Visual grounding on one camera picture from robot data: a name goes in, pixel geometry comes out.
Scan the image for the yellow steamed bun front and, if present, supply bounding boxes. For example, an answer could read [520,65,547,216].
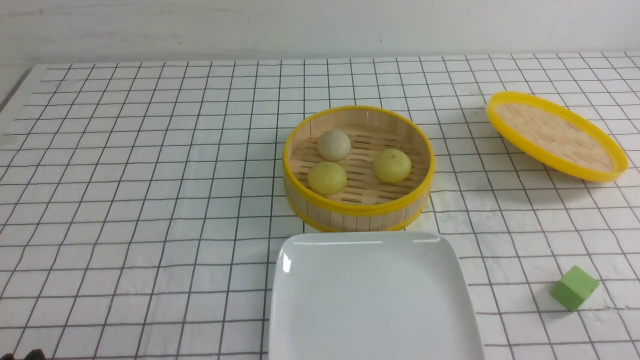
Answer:
[307,161,347,196]

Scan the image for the yellow bamboo steamer basket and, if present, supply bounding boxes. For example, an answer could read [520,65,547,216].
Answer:
[282,105,435,231]

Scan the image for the white square plate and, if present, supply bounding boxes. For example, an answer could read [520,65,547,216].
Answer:
[269,231,486,360]

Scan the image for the yellow steamed bun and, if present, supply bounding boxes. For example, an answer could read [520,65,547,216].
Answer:
[373,148,412,183]
[307,161,347,196]

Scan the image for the white checkered tablecloth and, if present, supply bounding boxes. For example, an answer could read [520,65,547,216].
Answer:
[0,52,639,360]

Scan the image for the green cube block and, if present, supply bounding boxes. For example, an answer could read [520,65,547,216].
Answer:
[550,265,600,313]

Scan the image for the beige steamed bun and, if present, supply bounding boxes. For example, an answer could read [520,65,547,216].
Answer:
[317,129,352,162]

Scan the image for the yellow bamboo steamer lid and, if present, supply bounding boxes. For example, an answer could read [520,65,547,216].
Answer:
[486,91,629,183]

